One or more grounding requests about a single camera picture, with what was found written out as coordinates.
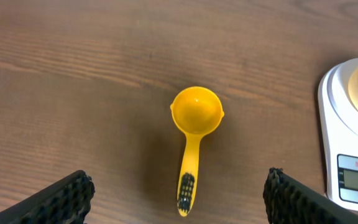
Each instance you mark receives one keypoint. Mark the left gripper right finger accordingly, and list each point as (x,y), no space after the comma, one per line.
(287,201)

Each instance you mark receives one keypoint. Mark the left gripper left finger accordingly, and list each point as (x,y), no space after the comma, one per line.
(66,201)

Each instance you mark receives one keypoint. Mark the yellow plastic measuring scoop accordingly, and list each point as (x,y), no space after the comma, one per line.
(197,112)

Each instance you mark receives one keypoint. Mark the white digital kitchen scale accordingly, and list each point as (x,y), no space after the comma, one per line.
(339,127)

